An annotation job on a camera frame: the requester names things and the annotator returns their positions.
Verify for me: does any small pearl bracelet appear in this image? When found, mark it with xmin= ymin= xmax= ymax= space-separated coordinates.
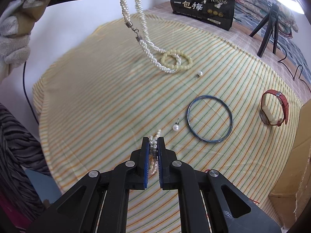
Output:
xmin=148 ymin=128 xmax=162 ymax=176

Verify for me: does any twisted pearl necklace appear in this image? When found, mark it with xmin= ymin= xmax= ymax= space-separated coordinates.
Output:
xmin=118 ymin=0 xmax=183 ymax=74

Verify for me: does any left hand white glove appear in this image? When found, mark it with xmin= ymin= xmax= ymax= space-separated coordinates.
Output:
xmin=1 ymin=0 xmax=51 ymax=81

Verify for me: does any cardboard box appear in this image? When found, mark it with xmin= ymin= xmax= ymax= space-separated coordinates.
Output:
xmin=269 ymin=101 xmax=311 ymax=229

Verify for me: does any dark striped fabric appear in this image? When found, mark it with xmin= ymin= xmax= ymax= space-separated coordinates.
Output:
xmin=1 ymin=105 xmax=51 ymax=221

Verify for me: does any blue bangle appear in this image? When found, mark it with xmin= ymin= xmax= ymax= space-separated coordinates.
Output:
xmin=186 ymin=95 xmax=234 ymax=144

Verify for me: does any striped yellow cloth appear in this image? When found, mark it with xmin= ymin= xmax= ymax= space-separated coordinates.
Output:
xmin=33 ymin=14 xmax=303 ymax=220

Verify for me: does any black snack bag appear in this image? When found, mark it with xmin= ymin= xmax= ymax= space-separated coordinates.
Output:
xmin=170 ymin=0 xmax=235 ymax=30

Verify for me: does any blue patterned bedsheet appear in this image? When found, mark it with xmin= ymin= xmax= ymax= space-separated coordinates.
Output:
xmin=235 ymin=9 xmax=310 ymax=83

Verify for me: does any folded floral quilt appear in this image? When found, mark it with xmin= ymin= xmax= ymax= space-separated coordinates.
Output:
xmin=235 ymin=0 xmax=299 ymax=38

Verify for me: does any black tripod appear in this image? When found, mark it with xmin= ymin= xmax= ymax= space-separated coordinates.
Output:
xmin=249 ymin=3 xmax=279 ymax=57

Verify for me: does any red strap wristwatch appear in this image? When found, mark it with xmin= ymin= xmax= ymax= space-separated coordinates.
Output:
xmin=260 ymin=89 xmax=289 ymax=127

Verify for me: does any cream bead bracelet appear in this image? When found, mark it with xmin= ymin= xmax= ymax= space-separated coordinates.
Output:
xmin=160 ymin=49 xmax=193 ymax=70

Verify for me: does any ring light cable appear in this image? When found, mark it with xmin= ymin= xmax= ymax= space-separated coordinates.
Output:
xmin=265 ymin=0 xmax=309 ymax=84

